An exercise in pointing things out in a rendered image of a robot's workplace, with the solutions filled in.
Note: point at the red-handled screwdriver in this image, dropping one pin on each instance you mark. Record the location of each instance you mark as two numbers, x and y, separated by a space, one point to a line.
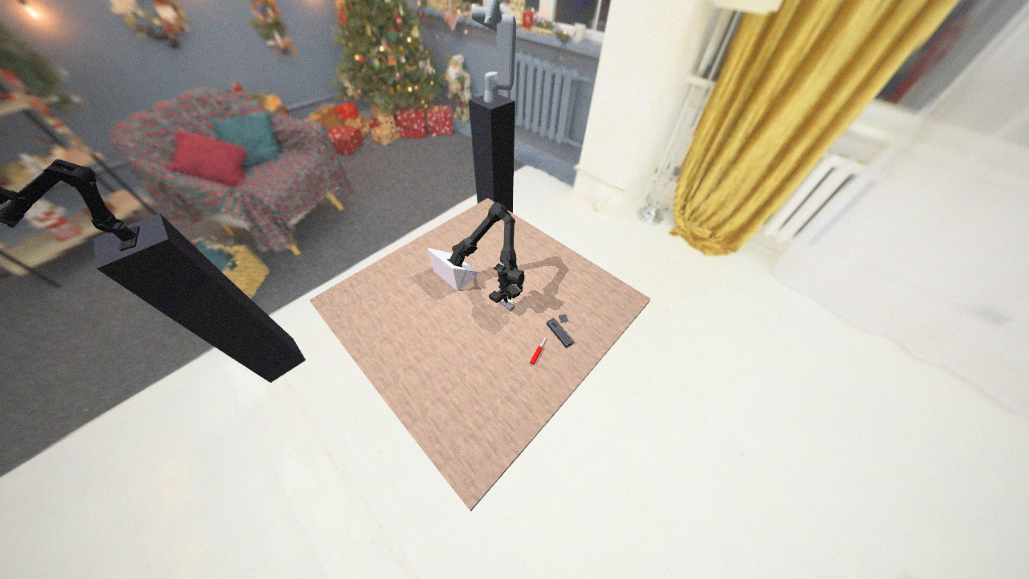
536 355

